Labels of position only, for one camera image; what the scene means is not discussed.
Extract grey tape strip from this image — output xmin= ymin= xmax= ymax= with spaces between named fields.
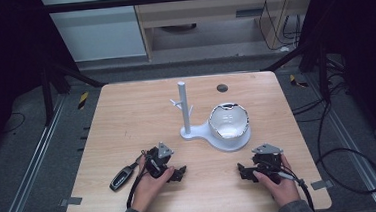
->
xmin=309 ymin=178 xmax=334 ymax=192
xmin=59 ymin=196 xmax=84 ymax=208

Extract left hand-held gripper cable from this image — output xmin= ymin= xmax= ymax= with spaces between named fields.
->
xmin=123 ymin=167 xmax=151 ymax=210

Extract hand-held gripper cable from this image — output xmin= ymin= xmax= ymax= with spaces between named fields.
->
xmin=276 ymin=167 xmax=316 ymax=212
xmin=123 ymin=167 xmax=151 ymax=210

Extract person's left hand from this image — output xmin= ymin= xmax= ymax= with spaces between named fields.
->
xmin=127 ymin=153 xmax=178 ymax=212

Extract yellow black striped tape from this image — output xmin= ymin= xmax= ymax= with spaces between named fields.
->
xmin=76 ymin=91 xmax=91 ymax=111

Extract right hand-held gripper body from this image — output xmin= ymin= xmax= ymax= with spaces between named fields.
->
xmin=250 ymin=141 xmax=287 ymax=187

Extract right hand-held gripper cable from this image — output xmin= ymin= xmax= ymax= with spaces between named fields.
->
xmin=276 ymin=167 xmax=316 ymax=212

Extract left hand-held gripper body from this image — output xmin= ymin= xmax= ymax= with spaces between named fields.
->
xmin=142 ymin=140 xmax=178 ymax=181

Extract white branched stand with tray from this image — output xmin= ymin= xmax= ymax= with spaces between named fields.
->
xmin=168 ymin=76 xmax=253 ymax=157

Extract black frame strut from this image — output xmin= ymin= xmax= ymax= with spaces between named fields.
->
xmin=38 ymin=53 xmax=110 ymax=128
xmin=267 ymin=39 xmax=331 ymax=107

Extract black cables under desk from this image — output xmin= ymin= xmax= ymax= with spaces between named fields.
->
xmin=256 ymin=0 xmax=304 ymax=53

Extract metal floor rail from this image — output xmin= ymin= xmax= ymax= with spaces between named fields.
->
xmin=0 ymin=93 xmax=75 ymax=212
xmin=307 ymin=69 xmax=376 ymax=212

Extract yellow-handled tool right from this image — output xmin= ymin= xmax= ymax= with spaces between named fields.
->
xmin=288 ymin=73 xmax=310 ymax=90

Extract person's right hand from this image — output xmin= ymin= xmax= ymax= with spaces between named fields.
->
xmin=251 ymin=152 xmax=303 ymax=212

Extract white cabinet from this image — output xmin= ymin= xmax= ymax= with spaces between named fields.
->
xmin=39 ymin=0 xmax=149 ymax=66

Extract black car key with ring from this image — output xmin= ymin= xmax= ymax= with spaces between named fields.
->
xmin=107 ymin=150 xmax=150 ymax=193

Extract thin black floor cable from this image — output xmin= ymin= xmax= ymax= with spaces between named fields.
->
xmin=0 ymin=110 xmax=27 ymax=135

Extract black curtain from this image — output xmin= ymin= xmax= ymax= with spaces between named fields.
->
xmin=297 ymin=0 xmax=376 ymax=161
xmin=0 ymin=0 xmax=87 ymax=163

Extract wooden desk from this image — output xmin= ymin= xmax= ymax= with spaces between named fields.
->
xmin=129 ymin=0 xmax=324 ymax=63

